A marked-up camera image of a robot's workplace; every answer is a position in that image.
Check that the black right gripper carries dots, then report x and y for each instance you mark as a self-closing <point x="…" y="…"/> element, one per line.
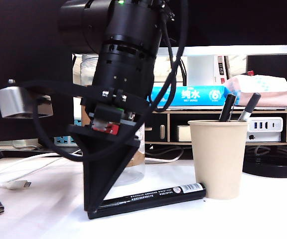
<point x="108" y="119"/>

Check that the dark background screen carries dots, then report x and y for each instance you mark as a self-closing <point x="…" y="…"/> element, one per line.
<point x="270" y="67"/>

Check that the black round flat base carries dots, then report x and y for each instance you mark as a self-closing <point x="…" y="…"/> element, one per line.
<point x="270" y="169"/>

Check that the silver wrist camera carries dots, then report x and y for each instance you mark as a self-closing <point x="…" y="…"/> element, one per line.
<point x="11" y="102"/>

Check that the silver marker with black cap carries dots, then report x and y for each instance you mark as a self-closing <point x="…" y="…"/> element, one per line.
<point x="249" y="107"/>

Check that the beige paper cup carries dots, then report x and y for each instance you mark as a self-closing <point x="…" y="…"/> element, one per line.
<point x="218" y="161"/>

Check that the black monitor with silver edge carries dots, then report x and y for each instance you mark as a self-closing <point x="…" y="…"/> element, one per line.
<point x="233" y="25"/>

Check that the wooden desk riser shelf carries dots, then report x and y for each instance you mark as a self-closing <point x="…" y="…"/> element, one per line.
<point x="169" y="127"/>

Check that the pink tissue pack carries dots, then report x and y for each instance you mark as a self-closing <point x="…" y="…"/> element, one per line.
<point x="258" y="87"/>

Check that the blue and white socket strip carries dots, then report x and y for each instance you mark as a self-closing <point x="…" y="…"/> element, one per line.
<point x="61" y="141"/>

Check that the silver monitor stand base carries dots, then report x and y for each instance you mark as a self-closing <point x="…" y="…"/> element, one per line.
<point x="16" y="144"/>

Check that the blue wet wipes pack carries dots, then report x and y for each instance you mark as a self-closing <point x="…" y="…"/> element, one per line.
<point x="195" y="95"/>

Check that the white carton with red print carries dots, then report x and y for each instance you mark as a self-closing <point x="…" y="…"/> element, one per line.
<point x="200" y="72"/>

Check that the clear plastic jar brown label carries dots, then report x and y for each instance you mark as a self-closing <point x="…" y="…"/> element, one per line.
<point x="131" y="176"/>

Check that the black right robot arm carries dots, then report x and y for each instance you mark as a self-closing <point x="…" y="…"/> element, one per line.
<point x="128" y="37"/>

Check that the black monitor without silver edge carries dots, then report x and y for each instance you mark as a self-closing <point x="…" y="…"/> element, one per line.
<point x="9" y="37"/>

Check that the beige small box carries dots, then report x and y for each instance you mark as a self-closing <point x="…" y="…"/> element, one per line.
<point x="183" y="134"/>

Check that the black marker with clip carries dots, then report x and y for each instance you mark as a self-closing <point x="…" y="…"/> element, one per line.
<point x="227" y="109"/>

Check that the black marker with white label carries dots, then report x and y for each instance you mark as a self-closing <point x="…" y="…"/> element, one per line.
<point x="158" y="196"/>

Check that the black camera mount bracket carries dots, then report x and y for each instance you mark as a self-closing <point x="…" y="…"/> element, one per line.
<point x="58" y="88"/>

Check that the white USB charging hub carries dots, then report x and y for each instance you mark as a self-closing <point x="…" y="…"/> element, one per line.
<point x="265" y="135"/>

